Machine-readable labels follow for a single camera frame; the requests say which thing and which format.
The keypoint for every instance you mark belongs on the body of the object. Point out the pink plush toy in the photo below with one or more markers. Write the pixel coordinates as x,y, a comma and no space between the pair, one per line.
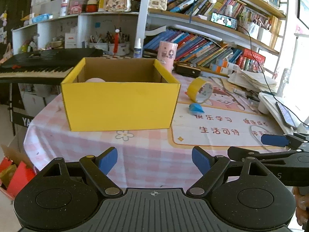
95,80

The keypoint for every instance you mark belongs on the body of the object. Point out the white laptop stand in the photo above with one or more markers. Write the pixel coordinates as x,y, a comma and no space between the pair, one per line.
268,102

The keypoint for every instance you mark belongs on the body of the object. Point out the white pen holder cup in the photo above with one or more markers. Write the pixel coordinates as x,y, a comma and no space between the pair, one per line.
122,49

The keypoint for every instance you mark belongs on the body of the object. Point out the yellow cardboard box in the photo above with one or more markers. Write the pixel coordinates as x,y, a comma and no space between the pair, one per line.
137,94

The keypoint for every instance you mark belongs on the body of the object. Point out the pink cylindrical canister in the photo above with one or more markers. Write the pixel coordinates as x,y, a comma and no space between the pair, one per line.
166,54

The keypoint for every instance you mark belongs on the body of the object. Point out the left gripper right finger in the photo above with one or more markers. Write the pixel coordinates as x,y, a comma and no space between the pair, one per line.
212,168

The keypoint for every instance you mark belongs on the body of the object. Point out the red bag on floor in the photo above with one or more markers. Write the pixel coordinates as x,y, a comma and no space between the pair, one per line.
14,177

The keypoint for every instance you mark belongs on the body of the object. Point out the white spray bottle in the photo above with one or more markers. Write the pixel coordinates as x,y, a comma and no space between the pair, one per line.
137,49

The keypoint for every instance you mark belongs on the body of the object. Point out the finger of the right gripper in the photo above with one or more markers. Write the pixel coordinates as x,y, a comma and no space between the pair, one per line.
295,141
293,157

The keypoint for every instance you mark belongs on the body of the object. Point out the yellow tape roll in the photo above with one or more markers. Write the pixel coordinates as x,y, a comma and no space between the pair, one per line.
199,91

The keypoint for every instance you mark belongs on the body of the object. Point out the black electronic keyboard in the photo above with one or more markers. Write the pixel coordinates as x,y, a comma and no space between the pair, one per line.
44,67

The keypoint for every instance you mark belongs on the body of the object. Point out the blue star-shaped sharpener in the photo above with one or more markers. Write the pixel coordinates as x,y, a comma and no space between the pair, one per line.
195,109

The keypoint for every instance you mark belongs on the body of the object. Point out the wooden chess board box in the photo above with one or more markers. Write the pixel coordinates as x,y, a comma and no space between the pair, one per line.
115,57

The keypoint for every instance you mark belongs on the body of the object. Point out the white quilted pearl handbag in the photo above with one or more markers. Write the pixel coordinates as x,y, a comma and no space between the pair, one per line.
158,4

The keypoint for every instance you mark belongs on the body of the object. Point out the pink cartoon table mat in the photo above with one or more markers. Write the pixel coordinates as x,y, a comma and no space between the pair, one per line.
158,158

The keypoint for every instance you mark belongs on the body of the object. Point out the white cubby shelf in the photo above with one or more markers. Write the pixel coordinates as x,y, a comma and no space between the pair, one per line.
83,25

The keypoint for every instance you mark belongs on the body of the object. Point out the stack of papers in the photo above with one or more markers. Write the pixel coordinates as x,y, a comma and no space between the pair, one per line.
253,81

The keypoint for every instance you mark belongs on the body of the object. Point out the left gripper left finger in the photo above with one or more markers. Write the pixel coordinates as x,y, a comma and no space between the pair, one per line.
96,170

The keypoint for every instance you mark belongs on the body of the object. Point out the brown retro radio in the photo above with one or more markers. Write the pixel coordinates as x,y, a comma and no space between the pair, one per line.
187,70

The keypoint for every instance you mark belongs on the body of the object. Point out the smartphone on shelf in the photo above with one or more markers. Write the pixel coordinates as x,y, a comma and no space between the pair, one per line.
224,20

